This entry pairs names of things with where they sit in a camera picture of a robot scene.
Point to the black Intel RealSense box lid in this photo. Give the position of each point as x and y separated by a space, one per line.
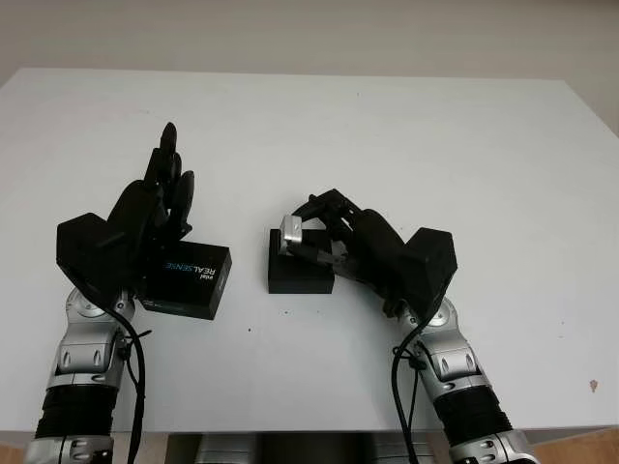
193 280

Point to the grey robot torso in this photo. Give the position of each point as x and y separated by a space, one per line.
300 449

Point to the silver depth camera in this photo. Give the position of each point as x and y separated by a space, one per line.
291 229

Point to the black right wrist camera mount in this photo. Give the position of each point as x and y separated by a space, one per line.
435 256

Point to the black camera box base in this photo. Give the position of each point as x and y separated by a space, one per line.
300 280

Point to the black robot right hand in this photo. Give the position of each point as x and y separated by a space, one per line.
382 246

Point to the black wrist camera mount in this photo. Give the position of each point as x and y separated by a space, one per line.
435 256
82 241

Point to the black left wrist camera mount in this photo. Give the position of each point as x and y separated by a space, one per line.
82 241

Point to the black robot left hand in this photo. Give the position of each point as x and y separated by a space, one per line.
135 217

